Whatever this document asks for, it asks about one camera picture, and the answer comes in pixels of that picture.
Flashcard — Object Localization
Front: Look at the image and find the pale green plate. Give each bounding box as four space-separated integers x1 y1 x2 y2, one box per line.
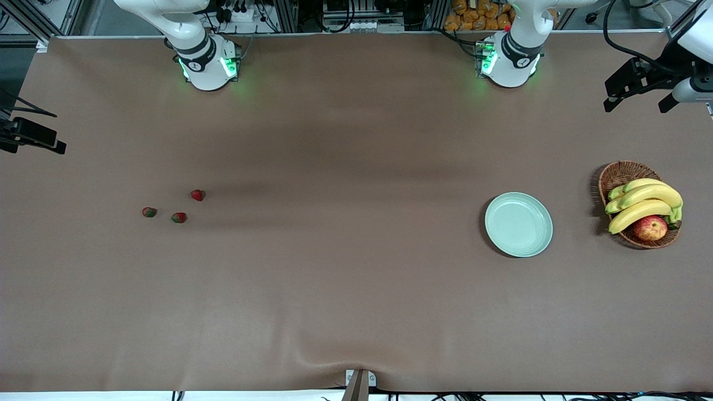
484 192 554 258

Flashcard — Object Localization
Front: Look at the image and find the brown wicker basket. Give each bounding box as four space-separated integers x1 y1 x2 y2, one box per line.
598 161 681 250

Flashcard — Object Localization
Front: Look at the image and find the yellow banana bunch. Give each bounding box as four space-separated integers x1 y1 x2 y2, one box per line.
605 178 684 235

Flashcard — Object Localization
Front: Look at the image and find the red apple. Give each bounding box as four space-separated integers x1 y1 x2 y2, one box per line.
633 215 668 242

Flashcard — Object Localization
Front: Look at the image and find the orange snack bag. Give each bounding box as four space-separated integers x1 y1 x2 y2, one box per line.
444 0 516 32

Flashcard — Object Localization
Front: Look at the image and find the white power strip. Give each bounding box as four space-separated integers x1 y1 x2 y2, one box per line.
220 7 257 23

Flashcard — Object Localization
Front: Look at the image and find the white terminal block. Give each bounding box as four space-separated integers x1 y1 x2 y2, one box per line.
350 20 406 33

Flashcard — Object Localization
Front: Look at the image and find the brown table cover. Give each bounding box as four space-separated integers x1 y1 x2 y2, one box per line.
0 32 713 393

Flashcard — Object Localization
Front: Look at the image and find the aluminium frame profile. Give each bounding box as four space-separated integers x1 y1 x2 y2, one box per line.
0 0 52 52
426 0 451 31
276 0 299 33
667 0 704 44

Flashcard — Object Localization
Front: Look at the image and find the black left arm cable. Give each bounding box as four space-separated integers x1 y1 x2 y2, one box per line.
603 0 702 76

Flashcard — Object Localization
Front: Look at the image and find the grey metal table bracket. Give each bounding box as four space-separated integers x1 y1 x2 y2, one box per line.
341 369 377 401

